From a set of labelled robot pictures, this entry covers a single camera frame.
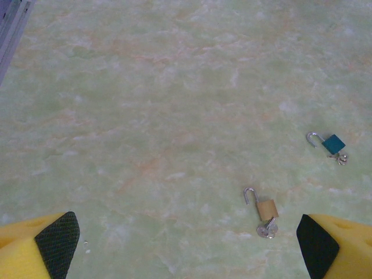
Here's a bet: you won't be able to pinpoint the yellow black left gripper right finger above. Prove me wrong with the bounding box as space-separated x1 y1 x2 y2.
295 213 372 279

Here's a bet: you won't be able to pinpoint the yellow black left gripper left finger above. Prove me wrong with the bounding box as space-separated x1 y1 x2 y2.
0 211 81 279

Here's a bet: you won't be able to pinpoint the gold padlock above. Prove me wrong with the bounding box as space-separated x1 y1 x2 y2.
243 187 280 222

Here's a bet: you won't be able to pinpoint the aluminium side rail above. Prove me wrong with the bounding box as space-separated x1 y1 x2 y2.
0 0 37 88

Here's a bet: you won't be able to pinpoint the teal padlock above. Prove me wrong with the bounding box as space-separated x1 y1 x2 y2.
306 132 346 155

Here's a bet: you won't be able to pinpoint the silver keys of gold padlock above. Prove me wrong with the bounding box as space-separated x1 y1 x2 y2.
256 217 279 240

